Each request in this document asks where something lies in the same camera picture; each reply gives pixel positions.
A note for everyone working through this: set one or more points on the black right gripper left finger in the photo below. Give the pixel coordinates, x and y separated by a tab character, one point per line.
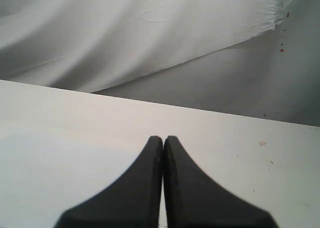
133	200

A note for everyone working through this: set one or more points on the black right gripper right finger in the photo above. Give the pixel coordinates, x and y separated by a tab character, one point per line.
193	199

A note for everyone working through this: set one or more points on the white backdrop cloth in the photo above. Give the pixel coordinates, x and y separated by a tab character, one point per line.
91	45

